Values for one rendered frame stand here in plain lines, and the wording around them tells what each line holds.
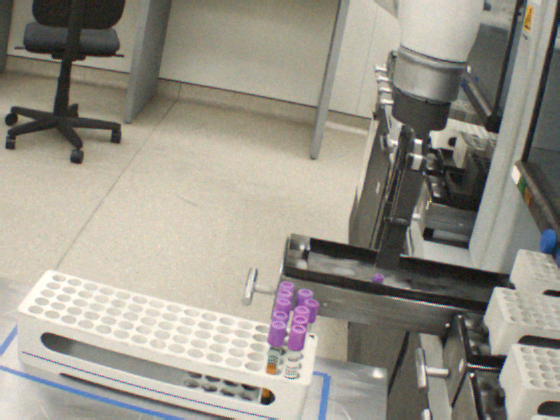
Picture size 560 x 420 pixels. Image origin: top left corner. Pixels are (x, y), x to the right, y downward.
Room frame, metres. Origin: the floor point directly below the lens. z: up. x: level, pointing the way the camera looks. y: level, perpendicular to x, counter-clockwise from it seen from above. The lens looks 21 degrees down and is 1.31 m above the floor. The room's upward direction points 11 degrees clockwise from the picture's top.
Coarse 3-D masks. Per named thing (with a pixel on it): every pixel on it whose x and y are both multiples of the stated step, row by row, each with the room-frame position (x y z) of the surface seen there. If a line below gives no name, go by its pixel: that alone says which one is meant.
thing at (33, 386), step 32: (0, 288) 0.79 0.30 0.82; (32, 288) 0.81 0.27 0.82; (0, 320) 0.72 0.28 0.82; (0, 352) 0.66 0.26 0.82; (0, 384) 0.61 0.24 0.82; (32, 384) 0.63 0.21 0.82; (64, 384) 0.64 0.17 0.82; (96, 384) 0.66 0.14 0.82; (320, 384) 0.75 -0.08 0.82; (352, 384) 0.76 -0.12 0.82; (384, 384) 0.77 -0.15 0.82; (0, 416) 0.56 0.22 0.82; (32, 416) 0.57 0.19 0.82; (64, 416) 0.59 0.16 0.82; (96, 416) 0.60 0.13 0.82; (128, 416) 0.62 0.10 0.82; (160, 416) 0.63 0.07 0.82; (192, 416) 0.64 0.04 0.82; (320, 416) 0.68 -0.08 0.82; (352, 416) 0.69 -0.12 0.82; (384, 416) 0.70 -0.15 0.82
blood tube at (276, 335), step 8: (272, 328) 0.65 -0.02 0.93; (280, 328) 0.65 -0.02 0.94; (272, 336) 0.65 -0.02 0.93; (280, 336) 0.65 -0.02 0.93; (272, 344) 0.65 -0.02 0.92; (280, 344) 0.65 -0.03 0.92; (272, 352) 0.65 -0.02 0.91; (272, 360) 0.65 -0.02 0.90; (264, 368) 0.65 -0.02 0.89; (272, 368) 0.65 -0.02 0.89; (264, 392) 0.65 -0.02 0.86; (272, 392) 0.66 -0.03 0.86; (264, 400) 0.65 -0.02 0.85
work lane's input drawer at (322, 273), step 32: (288, 256) 1.06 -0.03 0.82; (320, 256) 1.11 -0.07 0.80; (352, 256) 1.13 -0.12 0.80; (256, 288) 1.07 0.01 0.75; (320, 288) 1.01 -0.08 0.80; (352, 288) 1.02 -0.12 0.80; (384, 288) 1.02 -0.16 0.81; (416, 288) 1.06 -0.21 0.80; (448, 288) 1.08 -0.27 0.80; (480, 288) 1.10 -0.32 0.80; (512, 288) 1.07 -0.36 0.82; (352, 320) 1.01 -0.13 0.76; (384, 320) 1.01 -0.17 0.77; (416, 320) 1.01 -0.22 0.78; (448, 320) 1.01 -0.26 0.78
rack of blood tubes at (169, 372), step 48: (48, 288) 0.72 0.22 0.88; (96, 288) 0.75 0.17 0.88; (48, 336) 0.71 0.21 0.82; (96, 336) 0.65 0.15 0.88; (144, 336) 0.67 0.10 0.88; (192, 336) 0.69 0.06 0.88; (240, 336) 0.73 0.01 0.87; (144, 384) 0.65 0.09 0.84; (192, 384) 0.69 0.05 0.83; (240, 384) 0.68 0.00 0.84; (288, 384) 0.65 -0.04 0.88
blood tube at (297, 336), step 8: (296, 328) 0.66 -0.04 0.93; (304, 328) 0.66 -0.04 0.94; (288, 336) 0.66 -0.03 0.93; (296, 336) 0.65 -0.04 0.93; (304, 336) 0.65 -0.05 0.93; (288, 344) 0.65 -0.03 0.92; (296, 344) 0.65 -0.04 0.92; (288, 352) 0.65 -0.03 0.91; (296, 352) 0.65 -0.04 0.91; (288, 360) 0.65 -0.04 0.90; (296, 360) 0.65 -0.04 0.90; (288, 368) 0.65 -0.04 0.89; (296, 368) 0.65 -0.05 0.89; (288, 376) 0.65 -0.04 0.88
